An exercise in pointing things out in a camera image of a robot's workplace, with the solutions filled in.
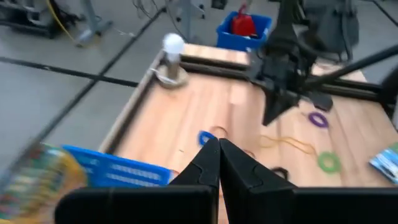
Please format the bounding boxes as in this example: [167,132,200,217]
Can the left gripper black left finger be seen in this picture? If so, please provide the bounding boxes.
[55,138,220,224]

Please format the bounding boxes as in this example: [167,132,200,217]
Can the blue green card pack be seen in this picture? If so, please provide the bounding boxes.
[368,142,398,185]

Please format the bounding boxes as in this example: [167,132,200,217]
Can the black spiral wrist coil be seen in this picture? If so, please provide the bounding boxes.
[269,166,290,182]

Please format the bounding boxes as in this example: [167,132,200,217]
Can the grey desk leg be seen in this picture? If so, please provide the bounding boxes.
[178,0,206,44]
[75,0,115,48]

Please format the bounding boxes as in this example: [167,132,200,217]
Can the black aluminium table frame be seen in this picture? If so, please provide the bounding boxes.
[179,53,398,103]

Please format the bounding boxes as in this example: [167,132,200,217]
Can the yellow rubber band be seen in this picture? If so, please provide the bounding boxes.
[259,134,318,157]

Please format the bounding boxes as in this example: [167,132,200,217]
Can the blue storage bin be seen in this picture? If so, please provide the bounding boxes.
[216,11,274,53]

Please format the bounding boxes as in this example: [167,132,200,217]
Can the white bulb table lamp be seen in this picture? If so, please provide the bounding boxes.
[154,32,190,90]

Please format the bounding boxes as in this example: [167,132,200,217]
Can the yellow extension cable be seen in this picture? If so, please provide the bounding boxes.
[45,0,78,44]

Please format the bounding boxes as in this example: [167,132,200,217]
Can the black equipment case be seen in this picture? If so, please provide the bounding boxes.
[0,0,53,39]

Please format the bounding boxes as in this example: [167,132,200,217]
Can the blue spiral wrist coil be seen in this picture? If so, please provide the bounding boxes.
[197,125,229,147]

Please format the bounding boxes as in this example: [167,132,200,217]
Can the red bag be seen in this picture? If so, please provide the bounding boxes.
[231,3,258,37]

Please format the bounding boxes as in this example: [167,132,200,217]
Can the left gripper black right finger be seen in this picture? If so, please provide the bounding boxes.
[220,139,398,224]

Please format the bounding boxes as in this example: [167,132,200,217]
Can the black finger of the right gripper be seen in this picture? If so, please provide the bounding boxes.
[281,91,334,112]
[263,90,285,126]

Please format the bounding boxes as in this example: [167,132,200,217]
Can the purple spiral wrist coil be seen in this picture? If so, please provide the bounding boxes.
[307,111,330,129]

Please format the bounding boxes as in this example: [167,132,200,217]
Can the blue plastic basket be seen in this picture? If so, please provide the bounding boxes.
[61,144,174,189]

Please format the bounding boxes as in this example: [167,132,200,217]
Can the green spiral wrist coil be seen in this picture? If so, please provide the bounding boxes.
[317,151,342,174]

